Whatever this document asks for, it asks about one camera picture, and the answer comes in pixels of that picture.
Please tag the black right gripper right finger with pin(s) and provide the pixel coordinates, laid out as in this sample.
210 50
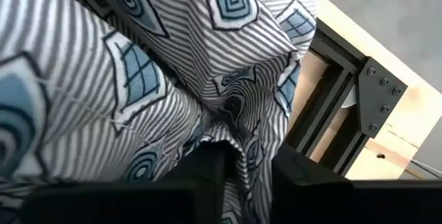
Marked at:
345 203

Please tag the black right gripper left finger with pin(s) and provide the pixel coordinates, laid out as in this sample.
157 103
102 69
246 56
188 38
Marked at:
138 203

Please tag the grey patterned garment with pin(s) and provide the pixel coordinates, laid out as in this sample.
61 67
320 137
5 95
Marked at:
103 96

